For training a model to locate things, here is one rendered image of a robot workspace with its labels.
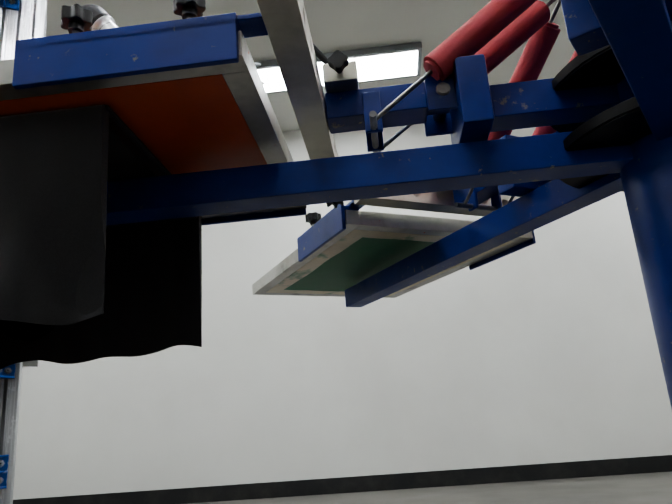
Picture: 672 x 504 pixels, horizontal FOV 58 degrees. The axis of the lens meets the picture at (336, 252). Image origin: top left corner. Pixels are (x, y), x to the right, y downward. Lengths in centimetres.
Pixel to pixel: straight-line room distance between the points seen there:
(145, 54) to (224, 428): 426
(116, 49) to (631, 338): 462
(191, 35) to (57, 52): 18
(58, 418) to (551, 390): 386
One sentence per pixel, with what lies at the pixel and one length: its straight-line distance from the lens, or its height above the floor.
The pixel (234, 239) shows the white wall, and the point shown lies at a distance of 515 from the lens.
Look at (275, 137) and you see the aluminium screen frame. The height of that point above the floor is 95.
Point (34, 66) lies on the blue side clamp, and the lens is 91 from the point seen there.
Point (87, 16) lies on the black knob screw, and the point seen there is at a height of 105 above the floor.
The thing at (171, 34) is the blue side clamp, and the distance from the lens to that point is 86.
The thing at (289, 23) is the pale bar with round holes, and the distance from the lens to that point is 84.
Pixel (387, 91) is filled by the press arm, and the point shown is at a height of 103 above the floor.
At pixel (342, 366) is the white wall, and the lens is 479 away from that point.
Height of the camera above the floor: 49
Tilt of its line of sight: 16 degrees up
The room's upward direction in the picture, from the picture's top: 4 degrees counter-clockwise
